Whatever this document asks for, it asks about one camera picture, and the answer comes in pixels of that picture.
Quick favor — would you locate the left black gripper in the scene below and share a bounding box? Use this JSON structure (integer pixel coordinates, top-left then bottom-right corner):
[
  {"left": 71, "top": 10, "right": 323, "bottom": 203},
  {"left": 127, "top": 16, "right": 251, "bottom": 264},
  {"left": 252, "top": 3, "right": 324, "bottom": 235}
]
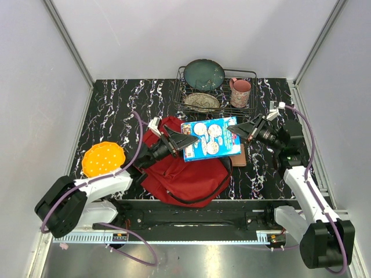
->
[{"left": 141, "top": 125, "right": 198, "bottom": 170}]

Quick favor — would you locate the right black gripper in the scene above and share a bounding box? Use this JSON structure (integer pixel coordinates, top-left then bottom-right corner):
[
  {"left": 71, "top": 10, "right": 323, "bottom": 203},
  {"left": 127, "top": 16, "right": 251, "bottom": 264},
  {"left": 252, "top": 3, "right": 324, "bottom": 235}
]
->
[{"left": 227, "top": 114, "right": 283, "bottom": 151}]

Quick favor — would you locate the blue picture book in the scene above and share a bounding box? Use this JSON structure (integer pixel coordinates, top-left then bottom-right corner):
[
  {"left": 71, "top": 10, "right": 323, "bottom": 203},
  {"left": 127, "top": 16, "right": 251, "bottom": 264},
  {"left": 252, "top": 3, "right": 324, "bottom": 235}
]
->
[{"left": 181, "top": 116, "right": 242, "bottom": 162}]

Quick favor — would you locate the red student backpack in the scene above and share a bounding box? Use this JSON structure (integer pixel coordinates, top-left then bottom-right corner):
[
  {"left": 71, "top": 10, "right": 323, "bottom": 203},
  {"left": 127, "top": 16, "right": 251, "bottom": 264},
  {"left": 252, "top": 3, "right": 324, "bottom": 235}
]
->
[{"left": 141, "top": 116, "right": 232, "bottom": 208}]

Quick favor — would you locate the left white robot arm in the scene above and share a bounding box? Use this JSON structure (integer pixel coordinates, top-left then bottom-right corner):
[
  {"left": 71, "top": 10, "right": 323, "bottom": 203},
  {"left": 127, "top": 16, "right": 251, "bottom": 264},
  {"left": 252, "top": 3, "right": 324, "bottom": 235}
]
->
[{"left": 35, "top": 124, "right": 198, "bottom": 238}]

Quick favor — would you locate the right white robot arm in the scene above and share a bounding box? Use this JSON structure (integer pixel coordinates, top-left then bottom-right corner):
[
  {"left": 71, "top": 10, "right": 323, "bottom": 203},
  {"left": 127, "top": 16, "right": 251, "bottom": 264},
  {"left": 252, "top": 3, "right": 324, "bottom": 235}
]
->
[{"left": 228, "top": 115, "right": 355, "bottom": 274}]

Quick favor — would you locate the pink leather wallet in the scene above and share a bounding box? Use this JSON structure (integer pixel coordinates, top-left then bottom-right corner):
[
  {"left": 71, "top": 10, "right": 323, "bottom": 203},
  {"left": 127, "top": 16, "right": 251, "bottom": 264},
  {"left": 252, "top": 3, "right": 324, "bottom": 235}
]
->
[{"left": 230, "top": 144, "right": 247, "bottom": 167}]

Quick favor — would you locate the pink patterned mug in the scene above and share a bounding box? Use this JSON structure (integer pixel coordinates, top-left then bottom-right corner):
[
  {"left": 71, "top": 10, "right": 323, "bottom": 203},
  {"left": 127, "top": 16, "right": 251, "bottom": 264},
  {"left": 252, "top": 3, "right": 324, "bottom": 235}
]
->
[{"left": 230, "top": 78, "right": 252, "bottom": 108}]

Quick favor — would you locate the speckled beige plate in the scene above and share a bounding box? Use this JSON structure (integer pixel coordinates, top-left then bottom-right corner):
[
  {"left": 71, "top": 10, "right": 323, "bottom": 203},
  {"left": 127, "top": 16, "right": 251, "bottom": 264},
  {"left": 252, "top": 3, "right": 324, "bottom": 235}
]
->
[{"left": 184, "top": 93, "right": 220, "bottom": 111}]

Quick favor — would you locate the teal ceramic plate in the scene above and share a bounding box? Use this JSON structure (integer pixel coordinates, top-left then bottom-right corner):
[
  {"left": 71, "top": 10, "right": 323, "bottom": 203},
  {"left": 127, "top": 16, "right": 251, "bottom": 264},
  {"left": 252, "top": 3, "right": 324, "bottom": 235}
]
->
[{"left": 183, "top": 59, "right": 225, "bottom": 92}]

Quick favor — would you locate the orange plastic plate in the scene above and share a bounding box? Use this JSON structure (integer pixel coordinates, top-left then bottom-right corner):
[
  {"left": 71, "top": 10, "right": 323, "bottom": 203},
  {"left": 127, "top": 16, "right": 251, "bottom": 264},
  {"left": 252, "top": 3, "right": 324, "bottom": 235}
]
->
[{"left": 82, "top": 141, "right": 126, "bottom": 178}]

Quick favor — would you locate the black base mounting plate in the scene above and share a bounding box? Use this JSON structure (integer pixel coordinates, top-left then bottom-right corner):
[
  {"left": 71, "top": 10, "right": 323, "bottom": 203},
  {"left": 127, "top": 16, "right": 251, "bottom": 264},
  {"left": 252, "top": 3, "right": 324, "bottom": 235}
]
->
[{"left": 107, "top": 199, "right": 301, "bottom": 231}]

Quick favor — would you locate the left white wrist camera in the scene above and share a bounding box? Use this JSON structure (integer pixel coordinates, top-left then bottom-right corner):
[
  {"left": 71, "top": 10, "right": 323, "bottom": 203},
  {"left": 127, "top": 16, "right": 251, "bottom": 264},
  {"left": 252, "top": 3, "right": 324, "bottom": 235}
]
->
[{"left": 147, "top": 117, "right": 161, "bottom": 138}]

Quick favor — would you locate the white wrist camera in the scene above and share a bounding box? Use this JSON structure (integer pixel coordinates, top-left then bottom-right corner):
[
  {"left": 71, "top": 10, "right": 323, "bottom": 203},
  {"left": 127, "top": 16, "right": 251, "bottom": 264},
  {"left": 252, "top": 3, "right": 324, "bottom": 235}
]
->
[
  {"left": 147, "top": 117, "right": 161, "bottom": 138},
  {"left": 267, "top": 101, "right": 286, "bottom": 122}
]

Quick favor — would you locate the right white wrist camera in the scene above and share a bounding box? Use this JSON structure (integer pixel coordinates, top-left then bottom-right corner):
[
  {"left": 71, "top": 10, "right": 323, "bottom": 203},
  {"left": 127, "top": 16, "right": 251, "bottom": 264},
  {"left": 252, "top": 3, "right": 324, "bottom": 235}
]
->
[{"left": 267, "top": 101, "right": 286, "bottom": 122}]

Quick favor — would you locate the black wire dish rack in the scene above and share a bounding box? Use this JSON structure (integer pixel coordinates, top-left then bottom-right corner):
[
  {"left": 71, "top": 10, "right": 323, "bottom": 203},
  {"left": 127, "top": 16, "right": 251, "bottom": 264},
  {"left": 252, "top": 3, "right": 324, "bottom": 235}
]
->
[{"left": 171, "top": 66, "right": 259, "bottom": 117}]

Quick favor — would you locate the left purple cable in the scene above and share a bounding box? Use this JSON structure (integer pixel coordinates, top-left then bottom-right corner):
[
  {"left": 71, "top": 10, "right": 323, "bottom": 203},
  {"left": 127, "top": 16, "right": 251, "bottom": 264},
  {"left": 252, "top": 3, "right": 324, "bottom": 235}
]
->
[{"left": 40, "top": 111, "right": 159, "bottom": 267}]

